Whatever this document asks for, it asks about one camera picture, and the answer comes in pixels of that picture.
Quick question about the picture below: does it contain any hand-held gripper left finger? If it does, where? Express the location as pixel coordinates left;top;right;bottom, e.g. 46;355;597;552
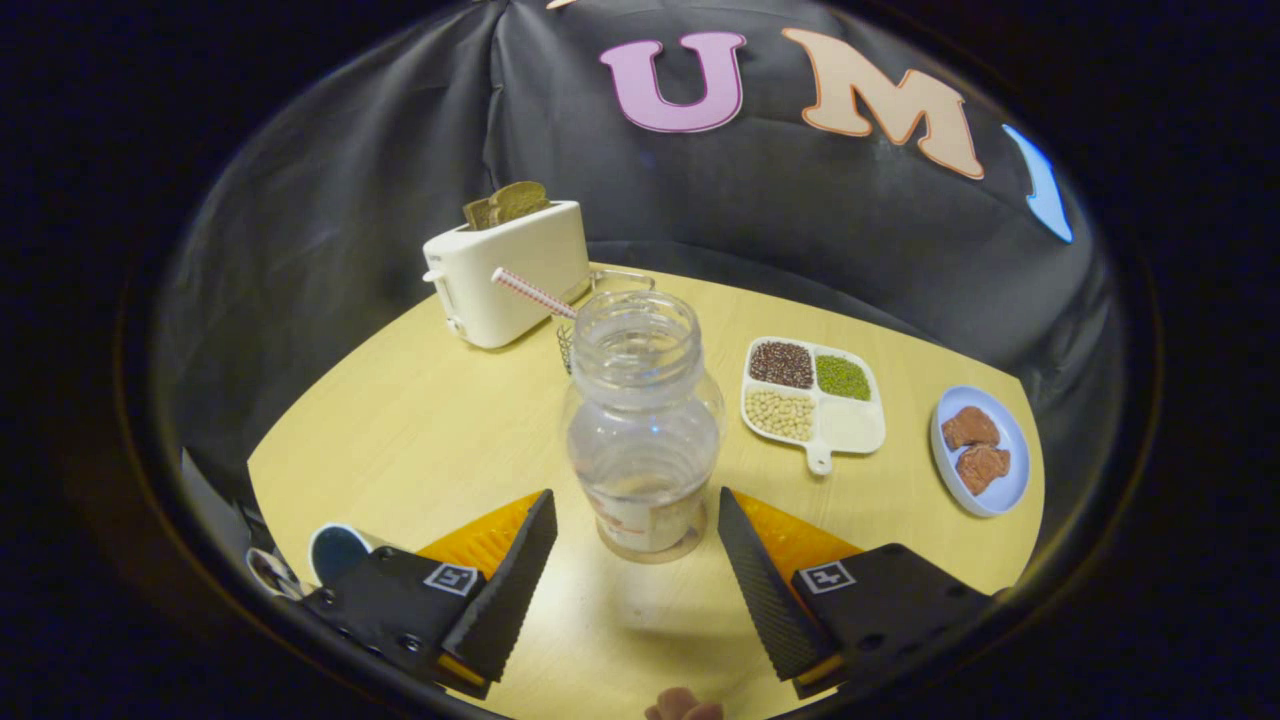
300;488;559;701

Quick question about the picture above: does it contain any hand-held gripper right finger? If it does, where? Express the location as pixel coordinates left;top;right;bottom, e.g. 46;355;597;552
717;486;996;701

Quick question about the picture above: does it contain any white cup blue inside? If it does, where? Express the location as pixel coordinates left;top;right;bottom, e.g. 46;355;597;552
307;522;401;589

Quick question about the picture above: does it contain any clear plastic juice bottle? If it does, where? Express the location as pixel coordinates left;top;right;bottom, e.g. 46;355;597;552
560;290;726;564

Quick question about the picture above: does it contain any wooden table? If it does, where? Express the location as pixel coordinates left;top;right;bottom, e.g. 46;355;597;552
247;262;1046;720

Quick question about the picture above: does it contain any pile of soybeans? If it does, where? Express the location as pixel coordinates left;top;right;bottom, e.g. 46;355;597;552
745;388;816;442

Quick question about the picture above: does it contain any white divided plate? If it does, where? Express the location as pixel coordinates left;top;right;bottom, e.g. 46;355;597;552
740;336;888;476

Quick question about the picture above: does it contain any pile of red beans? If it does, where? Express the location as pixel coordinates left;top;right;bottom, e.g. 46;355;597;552
748;341;814;390

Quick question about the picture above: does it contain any pile of green beans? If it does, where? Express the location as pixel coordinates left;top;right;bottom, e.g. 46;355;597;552
815;354;872;402

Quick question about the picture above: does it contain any brown meat piece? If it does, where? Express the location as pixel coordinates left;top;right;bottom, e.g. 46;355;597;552
955;444;1012;496
941;406;1001;451

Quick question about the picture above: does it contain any light blue plate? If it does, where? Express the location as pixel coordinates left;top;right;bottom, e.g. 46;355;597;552
930;385;1032;518

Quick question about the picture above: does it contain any red white striped straw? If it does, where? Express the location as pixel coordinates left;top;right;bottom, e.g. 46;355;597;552
490;267;579;321

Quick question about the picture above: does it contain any white toaster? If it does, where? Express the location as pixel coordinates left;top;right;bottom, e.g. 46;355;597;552
422;200;593;350

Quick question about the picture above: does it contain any black backdrop cloth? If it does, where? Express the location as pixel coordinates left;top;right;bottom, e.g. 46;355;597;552
150;0;1126;561

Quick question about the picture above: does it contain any wire mesh straw holder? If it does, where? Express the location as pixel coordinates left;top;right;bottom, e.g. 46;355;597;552
556;268;658;376

